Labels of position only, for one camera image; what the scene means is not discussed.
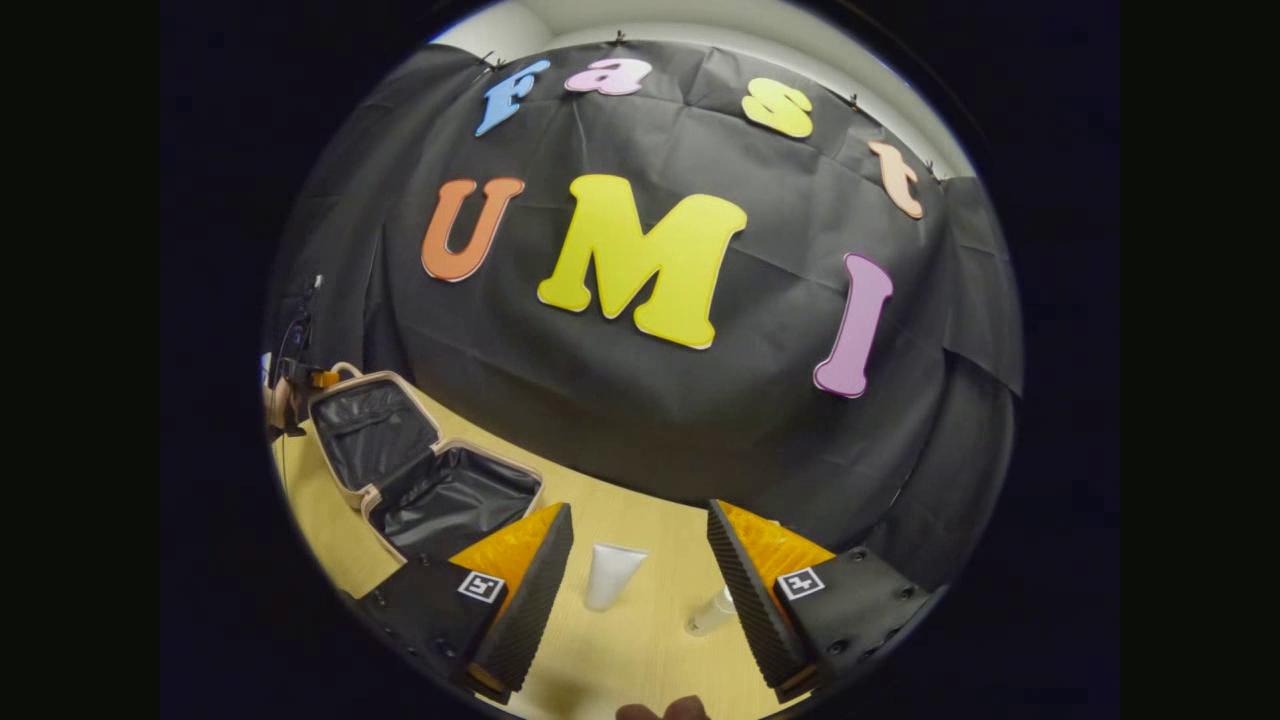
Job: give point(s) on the white squeeze tube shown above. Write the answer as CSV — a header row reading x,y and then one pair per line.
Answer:
x,y
610,575

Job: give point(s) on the black backdrop cloth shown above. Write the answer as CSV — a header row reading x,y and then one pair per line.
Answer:
x,y
650,420

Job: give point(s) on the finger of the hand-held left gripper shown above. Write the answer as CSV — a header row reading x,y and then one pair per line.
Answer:
x,y
325,379

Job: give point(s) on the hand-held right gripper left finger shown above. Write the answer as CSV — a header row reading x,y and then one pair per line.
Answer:
x,y
535,610

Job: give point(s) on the white pump bottle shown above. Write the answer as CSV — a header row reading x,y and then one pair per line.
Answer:
x,y
708,615

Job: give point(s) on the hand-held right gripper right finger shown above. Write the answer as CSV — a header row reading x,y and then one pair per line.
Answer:
x,y
755,610

